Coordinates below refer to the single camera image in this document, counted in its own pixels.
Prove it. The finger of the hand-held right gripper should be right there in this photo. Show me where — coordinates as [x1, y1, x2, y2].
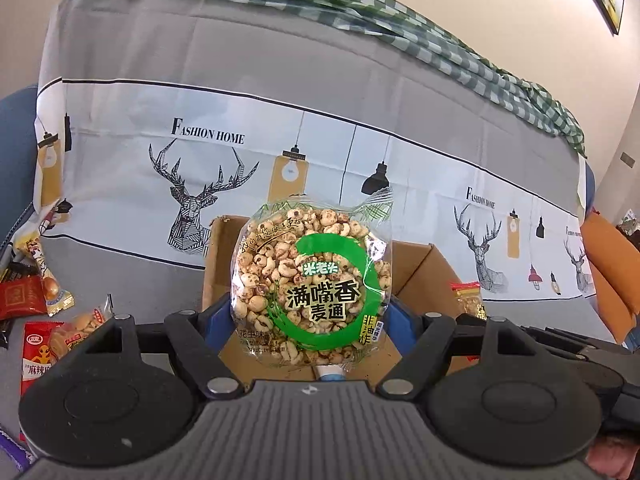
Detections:
[530, 342, 640, 378]
[520, 326, 631, 361]

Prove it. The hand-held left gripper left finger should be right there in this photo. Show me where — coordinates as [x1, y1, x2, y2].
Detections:
[86, 294, 247, 396]

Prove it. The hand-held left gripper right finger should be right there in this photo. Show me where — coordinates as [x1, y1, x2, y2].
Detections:
[377, 296, 549, 397]

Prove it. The cardboard box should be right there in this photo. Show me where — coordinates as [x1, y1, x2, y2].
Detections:
[202, 215, 484, 387]

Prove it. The yellow cracker packet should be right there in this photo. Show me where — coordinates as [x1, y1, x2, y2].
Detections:
[450, 281, 489, 324]

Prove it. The puffed grain snack bag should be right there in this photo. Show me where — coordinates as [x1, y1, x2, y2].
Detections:
[230, 187, 394, 376]

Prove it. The clear biscuit bag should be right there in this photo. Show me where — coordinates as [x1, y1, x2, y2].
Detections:
[50, 295, 119, 357]

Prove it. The red square snack packet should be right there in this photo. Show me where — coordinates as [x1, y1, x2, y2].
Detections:
[0, 277, 50, 321]

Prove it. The blue white snack packet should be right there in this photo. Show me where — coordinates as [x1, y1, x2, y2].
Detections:
[312, 365, 346, 384]

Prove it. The orange cushion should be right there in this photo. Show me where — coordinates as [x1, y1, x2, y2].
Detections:
[580, 210, 640, 346]

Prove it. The gold wrapped candy packet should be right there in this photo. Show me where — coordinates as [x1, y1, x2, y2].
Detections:
[24, 239, 76, 317]

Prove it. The red alien print snack packet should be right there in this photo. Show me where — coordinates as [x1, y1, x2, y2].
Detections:
[20, 321, 77, 407]

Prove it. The small colourful snack packet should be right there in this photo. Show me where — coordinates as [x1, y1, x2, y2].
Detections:
[42, 197, 74, 226]

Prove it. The black chocolate packet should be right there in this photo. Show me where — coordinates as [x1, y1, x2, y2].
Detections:
[0, 260, 39, 287]

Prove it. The purple snack packet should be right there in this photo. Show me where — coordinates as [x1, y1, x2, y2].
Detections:
[0, 425, 31, 467]

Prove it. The deer printed sofa cover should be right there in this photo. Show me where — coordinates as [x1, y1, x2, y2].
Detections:
[10, 0, 621, 411]

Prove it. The green checkered cloth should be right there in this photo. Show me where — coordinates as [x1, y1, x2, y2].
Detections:
[64, 0, 589, 159]

